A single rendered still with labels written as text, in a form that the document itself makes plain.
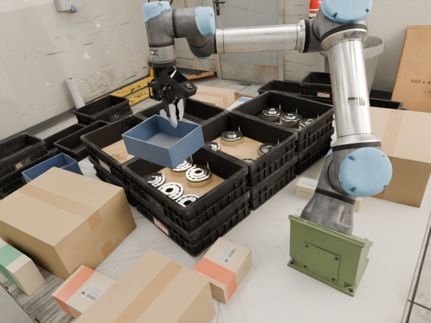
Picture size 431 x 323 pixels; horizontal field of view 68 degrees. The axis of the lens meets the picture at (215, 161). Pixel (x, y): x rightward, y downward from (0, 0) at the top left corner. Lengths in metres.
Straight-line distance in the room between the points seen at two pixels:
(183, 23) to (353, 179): 0.59
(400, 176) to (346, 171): 0.53
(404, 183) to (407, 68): 2.44
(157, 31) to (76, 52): 3.69
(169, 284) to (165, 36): 0.67
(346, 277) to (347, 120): 0.44
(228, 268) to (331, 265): 0.30
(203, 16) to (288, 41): 0.28
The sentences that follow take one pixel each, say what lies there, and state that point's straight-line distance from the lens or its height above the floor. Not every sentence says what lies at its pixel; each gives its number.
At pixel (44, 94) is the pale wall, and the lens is 4.43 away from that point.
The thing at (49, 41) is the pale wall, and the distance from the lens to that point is 4.44.
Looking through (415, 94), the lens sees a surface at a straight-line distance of 3.70.
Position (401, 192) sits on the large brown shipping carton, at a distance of 1.36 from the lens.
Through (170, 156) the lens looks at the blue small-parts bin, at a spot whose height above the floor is 1.11.
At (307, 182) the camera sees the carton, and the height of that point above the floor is 0.76.
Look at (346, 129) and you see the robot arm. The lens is 0.85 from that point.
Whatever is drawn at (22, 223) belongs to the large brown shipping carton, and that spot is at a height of 0.90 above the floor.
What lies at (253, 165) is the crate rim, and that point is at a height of 0.93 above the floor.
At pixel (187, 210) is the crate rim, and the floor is 0.92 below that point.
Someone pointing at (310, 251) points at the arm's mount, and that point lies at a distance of 1.00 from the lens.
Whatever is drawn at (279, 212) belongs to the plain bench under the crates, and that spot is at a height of 0.70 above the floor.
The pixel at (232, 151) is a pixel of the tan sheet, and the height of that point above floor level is 0.83.
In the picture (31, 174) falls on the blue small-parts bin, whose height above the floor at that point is 0.81.
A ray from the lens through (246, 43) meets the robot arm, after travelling 1.03.
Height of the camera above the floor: 1.57
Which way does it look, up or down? 33 degrees down
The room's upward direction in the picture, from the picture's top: 8 degrees counter-clockwise
